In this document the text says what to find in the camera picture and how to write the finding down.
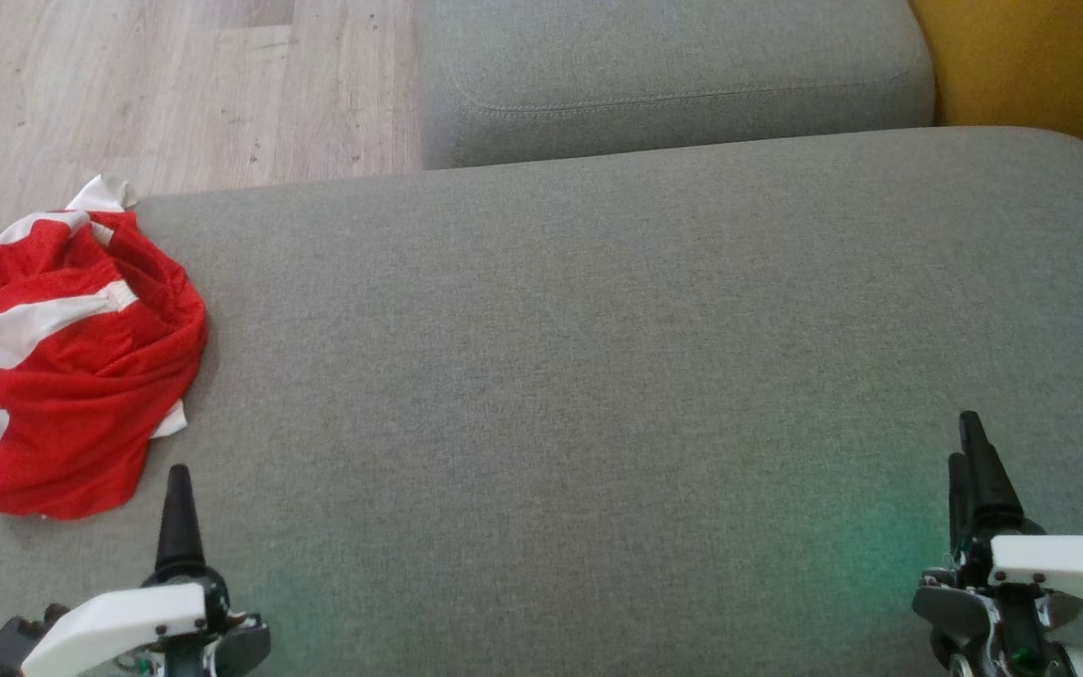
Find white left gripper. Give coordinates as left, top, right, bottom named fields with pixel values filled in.
left=20, top=464, right=272, bottom=677

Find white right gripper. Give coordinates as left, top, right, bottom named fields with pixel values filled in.
left=912, top=411, right=1083, bottom=677

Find red shorts with white stripes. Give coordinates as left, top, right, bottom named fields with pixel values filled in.
left=0, top=211, right=210, bottom=521

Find large grey sofa seat cushion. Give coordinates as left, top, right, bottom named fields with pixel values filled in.
left=0, top=125, right=1083, bottom=677

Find mustard yellow panel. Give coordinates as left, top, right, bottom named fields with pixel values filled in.
left=908, top=0, right=1083, bottom=185

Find small grey sofa cushion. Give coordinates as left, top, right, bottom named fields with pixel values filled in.
left=419, top=0, right=937, bottom=171

